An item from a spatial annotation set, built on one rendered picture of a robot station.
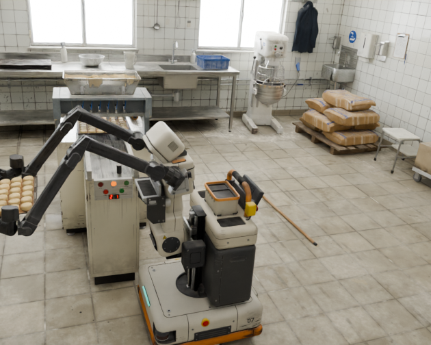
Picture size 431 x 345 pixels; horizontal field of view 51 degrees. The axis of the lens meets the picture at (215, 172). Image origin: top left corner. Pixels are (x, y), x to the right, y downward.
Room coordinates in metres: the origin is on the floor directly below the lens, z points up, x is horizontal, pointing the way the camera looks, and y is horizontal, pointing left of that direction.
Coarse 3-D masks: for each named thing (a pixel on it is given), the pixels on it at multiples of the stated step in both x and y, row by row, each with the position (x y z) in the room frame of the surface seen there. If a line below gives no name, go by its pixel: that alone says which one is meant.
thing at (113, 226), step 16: (112, 144) 3.17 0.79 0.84; (96, 160) 2.85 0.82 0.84; (96, 176) 2.59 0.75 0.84; (112, 176) 2.61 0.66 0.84; (128, 176) 2.63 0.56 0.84; (96, 208) 2.55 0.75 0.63; (112, 208) 2.59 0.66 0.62; (128, 208) 2.62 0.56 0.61; (96, 224) 2.55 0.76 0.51; (112, 224) 2.59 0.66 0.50; (128, 224) 2.62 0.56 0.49; (96, 240) 2.55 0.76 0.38; (112, 240) 2.58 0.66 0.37; (128, 240) 2.62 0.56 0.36; (96, 256) 2.55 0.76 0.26; (112, 256) 2.58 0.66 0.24; (128, 256) 2.62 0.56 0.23; (96, 272) 2.55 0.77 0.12; (112, 272) 2.58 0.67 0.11; (128, 272) 2.62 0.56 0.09
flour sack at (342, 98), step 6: (330, 90) 6.36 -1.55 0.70; (336, 90) 6.42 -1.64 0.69; (342, 90) 6.44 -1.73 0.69; (324, 96) 6.30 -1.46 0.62; (330, 96) 6.19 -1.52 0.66; (336, 96) 6.14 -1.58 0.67; (342, 96) 6.13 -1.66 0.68; (348, 96) 6.15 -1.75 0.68; (354, 96) 6.18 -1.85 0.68; (330, 102) 6.17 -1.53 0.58; (336, 102) 6.08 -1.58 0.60; (342, 102) 5.96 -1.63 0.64; (348, 102) 5.87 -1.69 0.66; (354, 102) 5.86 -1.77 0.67; (360, 102) 5.88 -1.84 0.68; (366, 102) 5.91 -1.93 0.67; (372, 102) 5.95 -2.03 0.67; (348, 108) 5.85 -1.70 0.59; (354, 108) 5.86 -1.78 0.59; (360, 108) 5.92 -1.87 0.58; (366, 108) 5.98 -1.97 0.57
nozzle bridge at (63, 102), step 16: (64, 96) 3.20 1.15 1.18; (80, 96) 3.24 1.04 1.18; (96, 96) 3.27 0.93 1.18; (112, 96) 3.31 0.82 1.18; (128, 96) 3.34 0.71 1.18; (144, 96) 3.39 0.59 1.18; (64, 112) 3.23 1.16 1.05; (96, 112) 3.29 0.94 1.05; (112, 112) 3.32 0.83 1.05; (128, 112) 3.35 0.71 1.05; (144, 112) 3.37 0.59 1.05; (144, 128) 3.45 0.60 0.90
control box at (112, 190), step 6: (96, 180) 2.53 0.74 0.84; (102, 180) 2.54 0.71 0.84; (108, 180) 2.55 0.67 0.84; (114, 180) 2.56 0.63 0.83; (120, 180) 2.57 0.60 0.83; (126, 180) 2.58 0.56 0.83; (132, 180) 2.60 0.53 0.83; (96, 186) 2.53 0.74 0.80; (102, 186) 2.54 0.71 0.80; (108, 186) 2.55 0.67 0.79; (114, 186) 2.56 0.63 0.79; (120, 186) 2.57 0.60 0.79; (126, 186) 2.58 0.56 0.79; (132, 186) 2.60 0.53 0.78; (96, 192) 2.53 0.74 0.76; (102, 192) 2.54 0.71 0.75; (108, 192) 2.55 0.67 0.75; (114, 192) 2.56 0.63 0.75; (126, 192) 2.59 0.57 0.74; (132, 192) 2.60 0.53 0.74; (96, 198) 2.53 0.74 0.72; (102, 198) 2.54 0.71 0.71; (108, 198) 2.55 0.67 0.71; (114, 198) 2.56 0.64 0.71; (120, 198) 2.57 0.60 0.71; (126, 198) 2.59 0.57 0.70
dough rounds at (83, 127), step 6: (114, 120) 3.51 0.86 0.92; (120, 120) 3.52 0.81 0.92; (78, 126) 3.36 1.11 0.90; (84, 126) 3.31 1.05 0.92; (90, 126) 3.33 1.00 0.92; (120, 126) 3.40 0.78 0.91; (126, 126) 3.42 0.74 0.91; (78, 132) 3.22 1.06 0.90; (84, 132) 3.19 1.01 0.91; (90, 132) 3.21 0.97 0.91; (96, 132) 3.25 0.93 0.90; (102, 132) 3.24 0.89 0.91
